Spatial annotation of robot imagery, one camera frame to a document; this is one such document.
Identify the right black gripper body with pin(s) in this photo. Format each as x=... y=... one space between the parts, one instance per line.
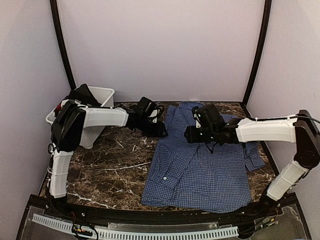
x=207 y=135

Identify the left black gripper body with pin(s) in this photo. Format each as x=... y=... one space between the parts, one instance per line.
x=150 y=130

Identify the blue checked long sleeve shirt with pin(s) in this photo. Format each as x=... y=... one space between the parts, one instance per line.
x=205 y=176

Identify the white plastic bin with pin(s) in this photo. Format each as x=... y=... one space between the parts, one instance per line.
x=99 y=116

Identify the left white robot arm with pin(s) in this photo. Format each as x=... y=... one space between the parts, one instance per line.
x=72 y=119

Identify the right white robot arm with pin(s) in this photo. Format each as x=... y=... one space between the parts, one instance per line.
x=299 y=129

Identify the black white patterned shirt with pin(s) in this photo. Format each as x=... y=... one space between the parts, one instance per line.
x=83 y=95

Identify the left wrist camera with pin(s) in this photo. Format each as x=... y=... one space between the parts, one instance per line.
x=145 y=107

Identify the right black frame post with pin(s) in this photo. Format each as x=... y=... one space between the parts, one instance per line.
x=258 y=53

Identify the black frame post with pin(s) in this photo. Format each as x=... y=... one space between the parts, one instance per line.
x=61 y=43
x=258 y=53

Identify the white slotted cable duct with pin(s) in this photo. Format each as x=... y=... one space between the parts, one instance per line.
x=118 y=231

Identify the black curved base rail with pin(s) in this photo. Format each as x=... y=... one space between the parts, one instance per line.
x=284 y=221

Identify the left black frame post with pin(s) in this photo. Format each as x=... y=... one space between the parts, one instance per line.
x=61 y=43

